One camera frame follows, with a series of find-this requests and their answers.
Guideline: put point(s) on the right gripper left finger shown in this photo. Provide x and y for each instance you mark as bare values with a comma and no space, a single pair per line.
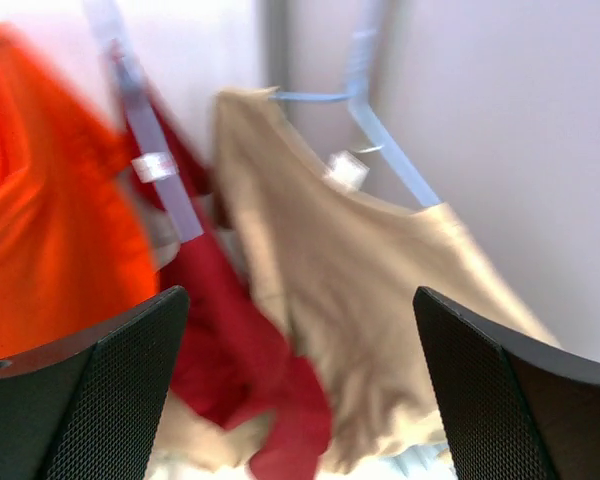
87,406

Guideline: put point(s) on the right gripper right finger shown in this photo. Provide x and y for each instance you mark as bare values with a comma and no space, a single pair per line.
512,407

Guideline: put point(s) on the beige t shirt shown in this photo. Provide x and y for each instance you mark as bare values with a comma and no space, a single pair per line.
335,270

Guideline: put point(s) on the blue hanger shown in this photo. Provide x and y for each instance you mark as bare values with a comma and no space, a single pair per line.
356,96
174,222

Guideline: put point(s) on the dark red t shirt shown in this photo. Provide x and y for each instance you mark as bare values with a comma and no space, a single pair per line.
239,395

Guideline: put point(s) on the orange t shirt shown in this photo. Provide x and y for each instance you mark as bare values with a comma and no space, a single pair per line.
73,252

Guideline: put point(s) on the blue hanger under red shirt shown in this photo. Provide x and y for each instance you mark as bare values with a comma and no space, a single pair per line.
174,222

